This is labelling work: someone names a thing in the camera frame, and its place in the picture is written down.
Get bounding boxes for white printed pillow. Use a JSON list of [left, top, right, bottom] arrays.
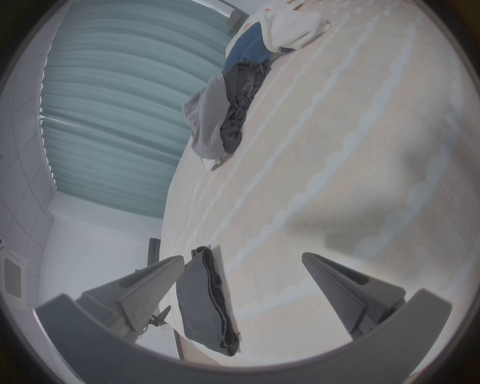
[[226, 0, 314, 55]]

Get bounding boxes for white ceiling air vent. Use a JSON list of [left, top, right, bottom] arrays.
[[0, 240, 29, 301]]

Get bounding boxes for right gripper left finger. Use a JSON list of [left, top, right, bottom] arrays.
[[77, 256, 185, 333]]

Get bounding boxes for black T-shirt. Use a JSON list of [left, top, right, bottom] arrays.
[[176, 246, 241, 357]]

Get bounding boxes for grey wooden bedside table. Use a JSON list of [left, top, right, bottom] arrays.
[[227, 9, 245, 30]]

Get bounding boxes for pile of clothes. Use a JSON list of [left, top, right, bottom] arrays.
[[182, 10, 331, 172]]

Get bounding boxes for bed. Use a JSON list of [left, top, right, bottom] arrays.
[[160, 0, 480, 368]]

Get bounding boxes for blue-green curtain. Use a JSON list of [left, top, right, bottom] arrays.
[[37, 0, 248, 220]]

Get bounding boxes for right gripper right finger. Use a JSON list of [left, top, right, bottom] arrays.
[[302, 252, 406, 335]]

